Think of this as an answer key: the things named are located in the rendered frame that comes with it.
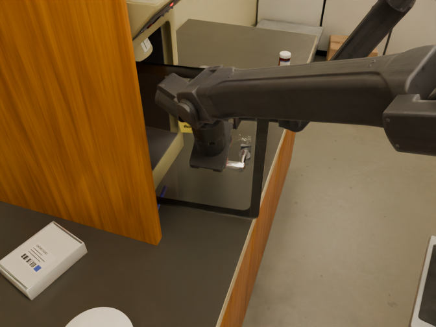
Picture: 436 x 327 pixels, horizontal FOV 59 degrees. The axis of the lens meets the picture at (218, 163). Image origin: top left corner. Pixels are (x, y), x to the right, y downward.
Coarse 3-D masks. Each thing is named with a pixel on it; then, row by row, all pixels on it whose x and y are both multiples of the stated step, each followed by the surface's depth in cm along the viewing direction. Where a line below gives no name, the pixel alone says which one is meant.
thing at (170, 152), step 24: (144, 72) 76; (168, 72) 74; (192, 72) 73; (144, 96) 79; (144, 120) 84; (168, 120) 82; (240, 120) 78; (264, 120) 77; (168, 144) 87; (192, 144) 85; (240, 144) 82; (264, 144) 81; (168, 168) 92; (192, 168) 90; (168, 192) 97; (192, 192) 95; (216, 192) 93; (240, 192) 92; (240, 216) 97
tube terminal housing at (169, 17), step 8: (168, 16) 96; (160, 24) 93; (168, 24) 102; (144, 32) 86; (152, 32) 90; (168, 32) 103; (136, 40) 84; (168, 40) 105; (168, 48) 106; (176, 48) 105; (168, 56) 108; (176, 56) 106
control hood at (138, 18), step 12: (132, 0) 66; (144, 0) 66; (156, 0) 66; (168, 0) 69; (180, 0) 94; (132, 12) 67; (144, 12) 66; (156, 12) 69; (132, 24) 68; (144, 24) 68; (132, 36) 70
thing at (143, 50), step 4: (144, 40) 92; (148, 40) 95; (140, 44) 91; (144, 44) 92; (148, 44) 94; (136, 48) 90; (140, 48) 91; (144, 48) 92; (148, 48) 93; (136, 52) 90; (140, 52) 91; (144, 52) 92; (148, 52) 93; (136, 56) 90; (140, 56) 91; (144, 56) 92; (136, 60) 90; (140, 60) 91
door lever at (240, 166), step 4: (240, 152) 83; (244, 152) 83; (248, 152) 83; (240, 156) 84; (244, 156) 82; (248, 156) 83; (228, 160) 81; (240, 160) 81; (244, 160) 81; (228, 164) 80; (232, 164) 80; (236, 164) 80; (240, 164) 80; (244, 164) 80; (224, 168) 81; (228, 168) 81; (232, 168) 80; (236, 168) 80; (240, 168) 80; (244, 168) 80
